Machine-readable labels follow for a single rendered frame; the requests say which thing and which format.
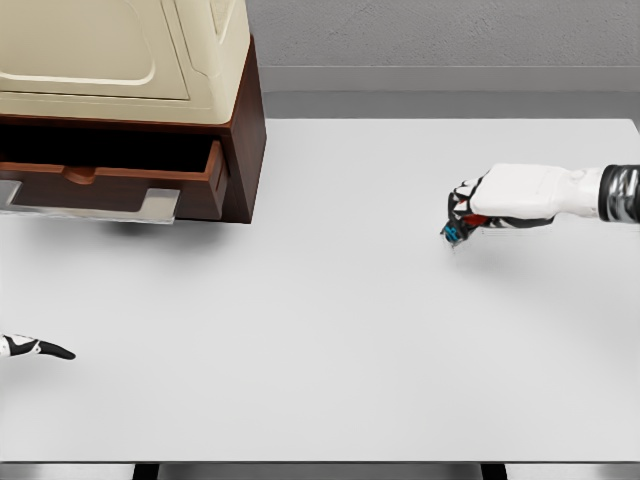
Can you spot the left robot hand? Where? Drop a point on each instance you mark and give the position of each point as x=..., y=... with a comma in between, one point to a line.
x=30, y=346

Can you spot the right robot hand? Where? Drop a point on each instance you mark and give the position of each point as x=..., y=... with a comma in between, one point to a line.
x=520, y=192

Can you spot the red and blue switch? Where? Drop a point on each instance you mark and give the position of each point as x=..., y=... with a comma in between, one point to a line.
x=475, y=219

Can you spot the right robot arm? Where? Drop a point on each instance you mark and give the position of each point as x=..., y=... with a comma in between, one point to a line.
x=617, y=192

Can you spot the brown cabinet with cream top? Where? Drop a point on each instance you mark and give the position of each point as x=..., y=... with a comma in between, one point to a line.
x=120, y=50

